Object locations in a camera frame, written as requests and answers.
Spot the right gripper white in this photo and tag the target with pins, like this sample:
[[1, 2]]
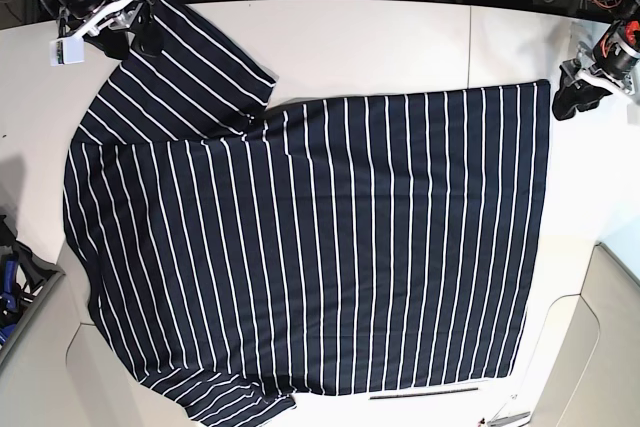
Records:
[[106, 25]]

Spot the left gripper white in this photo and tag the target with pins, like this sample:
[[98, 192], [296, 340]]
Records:
[[588, 77]]

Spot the navy white striped T-shirt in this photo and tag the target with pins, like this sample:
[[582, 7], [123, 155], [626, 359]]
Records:
[[238, 254]]

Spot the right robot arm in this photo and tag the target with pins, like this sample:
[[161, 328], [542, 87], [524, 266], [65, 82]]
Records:
[[79, 9]]

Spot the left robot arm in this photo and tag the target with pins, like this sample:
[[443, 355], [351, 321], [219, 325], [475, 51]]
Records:
[[620, 42]]

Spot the bin with blue items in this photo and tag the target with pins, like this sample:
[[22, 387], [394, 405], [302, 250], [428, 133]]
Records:
[[25, 285]]

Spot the black ruler strip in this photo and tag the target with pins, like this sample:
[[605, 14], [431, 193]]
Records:
[[423, 394]]

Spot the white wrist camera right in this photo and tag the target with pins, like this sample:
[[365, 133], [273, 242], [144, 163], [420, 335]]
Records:
[[66, 51]]

